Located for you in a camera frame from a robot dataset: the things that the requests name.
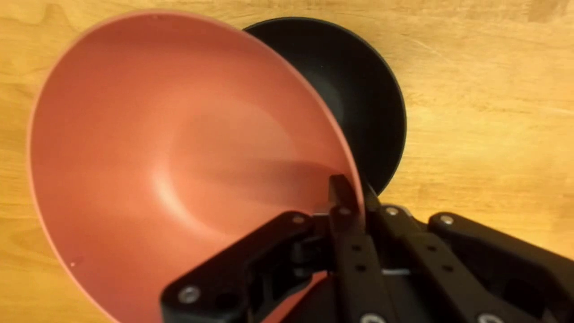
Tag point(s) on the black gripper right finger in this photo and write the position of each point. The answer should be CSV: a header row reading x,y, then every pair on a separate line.
x,y
437,269

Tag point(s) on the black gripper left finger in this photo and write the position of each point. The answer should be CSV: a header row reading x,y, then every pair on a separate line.
x,y
353,269

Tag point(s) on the pink bowl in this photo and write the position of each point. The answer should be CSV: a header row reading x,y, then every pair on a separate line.
x,y
150,149

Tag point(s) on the black bowl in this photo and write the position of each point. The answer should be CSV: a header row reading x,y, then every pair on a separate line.
x,y
360,90

